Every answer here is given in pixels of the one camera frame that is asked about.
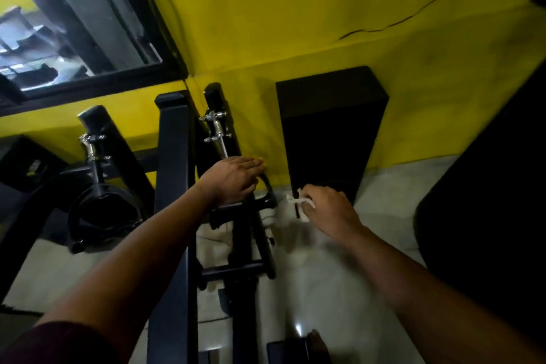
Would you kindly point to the black subwoofer box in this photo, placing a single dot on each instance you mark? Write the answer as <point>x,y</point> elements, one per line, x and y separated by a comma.
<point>21,189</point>

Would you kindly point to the chrome swivel link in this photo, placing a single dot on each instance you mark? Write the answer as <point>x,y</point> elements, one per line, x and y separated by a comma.
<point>91,150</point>
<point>217,129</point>

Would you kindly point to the black lever row machine frame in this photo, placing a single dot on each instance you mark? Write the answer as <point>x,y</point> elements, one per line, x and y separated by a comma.
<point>172,154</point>

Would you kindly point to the person's left hand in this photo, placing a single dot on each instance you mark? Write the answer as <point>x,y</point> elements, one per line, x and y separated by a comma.
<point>232,182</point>

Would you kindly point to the white cleaning wipe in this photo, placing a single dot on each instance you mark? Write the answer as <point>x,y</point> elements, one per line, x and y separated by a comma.
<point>298,201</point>

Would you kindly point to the black framed wall mirror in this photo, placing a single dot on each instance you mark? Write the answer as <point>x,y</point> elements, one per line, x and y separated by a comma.
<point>64,14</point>

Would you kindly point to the person's right forearm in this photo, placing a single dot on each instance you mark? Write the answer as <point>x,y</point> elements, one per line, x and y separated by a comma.
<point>435,299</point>

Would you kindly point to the black tower speaker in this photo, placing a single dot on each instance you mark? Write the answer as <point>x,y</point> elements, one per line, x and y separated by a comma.
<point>332,133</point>

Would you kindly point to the person's maroon sleeve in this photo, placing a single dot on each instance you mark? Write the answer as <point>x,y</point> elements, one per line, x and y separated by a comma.
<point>55,346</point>

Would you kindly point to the person's right hand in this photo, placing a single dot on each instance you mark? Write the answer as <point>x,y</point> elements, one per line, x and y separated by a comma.
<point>335,214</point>

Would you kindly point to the dark weight stack shroud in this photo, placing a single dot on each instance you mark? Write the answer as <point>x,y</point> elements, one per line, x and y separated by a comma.
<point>490,227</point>

